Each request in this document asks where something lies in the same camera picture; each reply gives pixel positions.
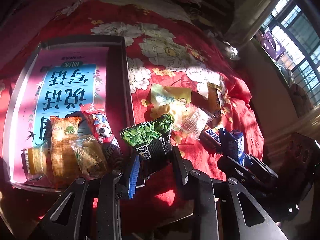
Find blue biscuit packet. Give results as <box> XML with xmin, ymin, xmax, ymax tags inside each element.
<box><xmin>219</xmin><ymin>128</ymin><xmax>245</xmax><ymax>166</ymax></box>

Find long orange cracker packet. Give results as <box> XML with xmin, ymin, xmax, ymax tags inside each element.
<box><xmin>50</xmin><ymin>116</ymin><xmax>81</xmax><ymax>189</ymax></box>

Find yellow round biscuit packet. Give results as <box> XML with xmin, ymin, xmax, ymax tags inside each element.
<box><xmin>22</xmin><ymin>141</ymin><xmax>48</xmax><ymax>181</ymax></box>

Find green pea snack packet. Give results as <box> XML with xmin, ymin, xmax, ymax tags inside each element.
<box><xmin>119</xmin><ymin>114</ymin><xmax>174</xmax><ymax>160</ymax></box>

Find red cartoon snack packet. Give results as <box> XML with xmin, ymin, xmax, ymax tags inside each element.
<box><xmin>80</xmin><ymin>103</ymin><xmax>123</xmax><ymax>166</ymax></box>

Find clear pastry packet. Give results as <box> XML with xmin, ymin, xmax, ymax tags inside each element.
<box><xmin>69</xmin><ymin>135</ymin><xmax>108</xmax><ymax>179</ymax></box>

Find snickers bar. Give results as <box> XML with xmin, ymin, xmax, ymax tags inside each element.
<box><xmin>200</xmin><ymin>127</ymin><xmax>221</xmax><ymax>149</ymax></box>

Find brown gold candy wrapper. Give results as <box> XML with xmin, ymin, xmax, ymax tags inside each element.
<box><xmin>207</xmin><ymin>83</ymin><xmax>221</xmax><ymax>122</ymax></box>

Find clear small snack bag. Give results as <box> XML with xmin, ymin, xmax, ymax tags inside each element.
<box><xmin>181</xmin><ymin>104</ymin><xmax>215</xmax><ymax>140</ymax></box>

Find yellow white candy packet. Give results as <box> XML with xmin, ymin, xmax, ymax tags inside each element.
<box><xmin>150</xmin><ymin>83</ymin><xmax>191</xmax><ymax>120</ymax></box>

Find purple hanging garment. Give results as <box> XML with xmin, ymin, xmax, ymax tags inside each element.
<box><xmin>256</xmin><ymin>30</ymin><xmax>286</xmax><ymax>61</ymax></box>

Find window with grille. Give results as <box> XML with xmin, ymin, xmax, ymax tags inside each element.
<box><xmin>259</xmin><ymin>0</ymin><xmax>319</xmax><ymax>106</ymax></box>

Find pink blue book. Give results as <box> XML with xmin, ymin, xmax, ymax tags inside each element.
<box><xmin>3</xmin><ymin>47</ymin><xmax>108</xmax><ymax>184</ymax></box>

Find grey metal tray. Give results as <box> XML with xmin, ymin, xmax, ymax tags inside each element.
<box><xmin>2</xmin><ymin>35</ymin><xmax>134</xmax><ymax>192</ymax></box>

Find red floral bedspread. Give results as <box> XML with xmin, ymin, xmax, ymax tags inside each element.
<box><xmin>0</xmin><ymin>0</ymin><xmax>265</xmax><ymax>221</ymax></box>

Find beige curtain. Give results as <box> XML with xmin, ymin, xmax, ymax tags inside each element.
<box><xmin>223</xmin><ymin>0</ymin><xmax>280</xmax><ymax>48</ymax></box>

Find maroon folded quilt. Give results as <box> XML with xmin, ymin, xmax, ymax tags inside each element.
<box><xmin>1</xmin><ymin>0</ymin><xmax>87</xmax><ymax>67</ymax></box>

